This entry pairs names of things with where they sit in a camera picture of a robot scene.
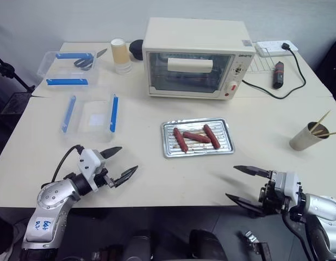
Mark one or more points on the empty clear plastic container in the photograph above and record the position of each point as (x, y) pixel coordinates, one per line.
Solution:
(92, 119)

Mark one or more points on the cream toaster oven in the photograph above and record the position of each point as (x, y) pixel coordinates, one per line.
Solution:
(189, 35)

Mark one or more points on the dark rounded shape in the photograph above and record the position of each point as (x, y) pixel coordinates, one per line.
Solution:
(207, 246)

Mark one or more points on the black power plug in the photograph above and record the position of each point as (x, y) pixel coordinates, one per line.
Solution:
(286, 46)

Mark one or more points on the clear container with scissors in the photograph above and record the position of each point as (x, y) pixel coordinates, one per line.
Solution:
(68, 74)

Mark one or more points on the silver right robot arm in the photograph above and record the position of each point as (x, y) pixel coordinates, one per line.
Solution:
(325, 209)

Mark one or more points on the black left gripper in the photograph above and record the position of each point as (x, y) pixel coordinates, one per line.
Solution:
(104, 175)

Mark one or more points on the thin wooden stick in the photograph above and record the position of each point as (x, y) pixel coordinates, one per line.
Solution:
(332, 133)
(323, 119)

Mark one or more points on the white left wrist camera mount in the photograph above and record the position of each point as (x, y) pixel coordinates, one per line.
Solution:
(89, 163)

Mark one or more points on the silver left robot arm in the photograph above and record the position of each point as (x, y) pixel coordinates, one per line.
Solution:
(51, 198)

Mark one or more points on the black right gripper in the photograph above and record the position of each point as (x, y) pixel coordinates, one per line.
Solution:
(271, 199)

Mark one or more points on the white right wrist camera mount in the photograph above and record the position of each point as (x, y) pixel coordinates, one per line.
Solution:
(289, 182)

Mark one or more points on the black round object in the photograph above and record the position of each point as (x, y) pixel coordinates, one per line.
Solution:
(136, 49)

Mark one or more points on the black tripod stand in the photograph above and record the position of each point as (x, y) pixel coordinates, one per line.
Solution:
(10, 72)

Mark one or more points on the red sausage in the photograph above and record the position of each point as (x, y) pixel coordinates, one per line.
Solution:
(196, 137)
(211, 136)
(180, 140)

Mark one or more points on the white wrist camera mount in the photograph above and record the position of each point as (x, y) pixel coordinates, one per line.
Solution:
(89, 163)
(289, 182)

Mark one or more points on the black cylindrical lighter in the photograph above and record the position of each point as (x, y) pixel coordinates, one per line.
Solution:
(278, 75)

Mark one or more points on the silver metal baking tray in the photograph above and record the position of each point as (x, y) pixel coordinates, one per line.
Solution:
(225, 130)

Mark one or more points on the brown paper skewer cup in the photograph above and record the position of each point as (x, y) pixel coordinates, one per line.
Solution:
(305, 140)

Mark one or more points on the clear plastic cup stack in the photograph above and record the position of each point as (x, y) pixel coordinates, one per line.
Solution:
(123, 69)

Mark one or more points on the metal clamp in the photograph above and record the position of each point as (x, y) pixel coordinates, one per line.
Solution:
(255, 243)

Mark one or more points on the black bag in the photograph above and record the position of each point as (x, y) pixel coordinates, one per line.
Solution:
(332, 65)

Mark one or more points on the white power strip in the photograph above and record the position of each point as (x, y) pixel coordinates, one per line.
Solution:
(268, 48)

